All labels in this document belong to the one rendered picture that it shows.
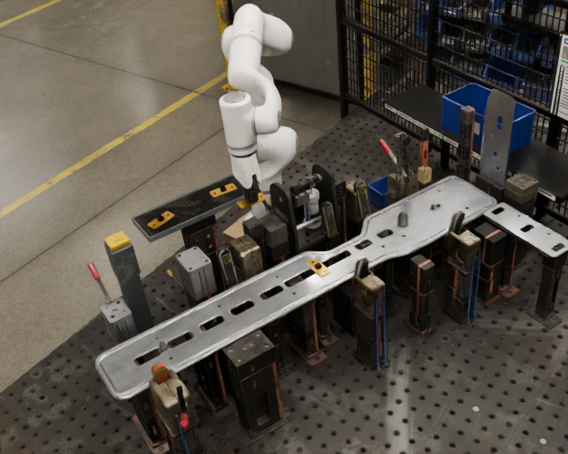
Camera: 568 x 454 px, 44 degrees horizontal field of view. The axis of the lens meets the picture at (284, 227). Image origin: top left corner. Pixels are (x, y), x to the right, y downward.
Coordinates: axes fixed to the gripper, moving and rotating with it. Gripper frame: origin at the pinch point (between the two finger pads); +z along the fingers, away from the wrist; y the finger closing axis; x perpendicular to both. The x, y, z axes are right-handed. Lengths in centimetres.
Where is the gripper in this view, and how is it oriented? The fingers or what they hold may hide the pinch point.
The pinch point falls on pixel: (251, 194)
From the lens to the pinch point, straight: 203.7
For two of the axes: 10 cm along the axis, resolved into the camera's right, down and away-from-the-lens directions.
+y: 4.7, 5.1, -7.2
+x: 8.7, -3.7, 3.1
